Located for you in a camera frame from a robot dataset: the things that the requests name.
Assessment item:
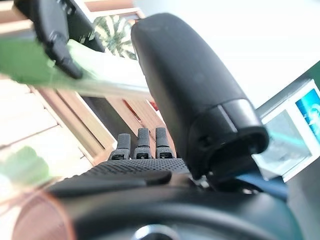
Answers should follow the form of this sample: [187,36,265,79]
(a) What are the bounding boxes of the light wooden slatted crate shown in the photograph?
[104,96,173,156]
[0,82,120,167]

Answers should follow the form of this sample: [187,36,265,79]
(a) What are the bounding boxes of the green striped pumpkin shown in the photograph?
[93,14,141,61]

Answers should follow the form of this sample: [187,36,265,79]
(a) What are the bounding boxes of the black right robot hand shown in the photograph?
[47,12,303,240]

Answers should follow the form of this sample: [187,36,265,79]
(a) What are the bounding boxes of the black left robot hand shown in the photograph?
[13,0,106,80]

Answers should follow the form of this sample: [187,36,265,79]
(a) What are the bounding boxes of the white blue box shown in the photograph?
[251,79,320,183]

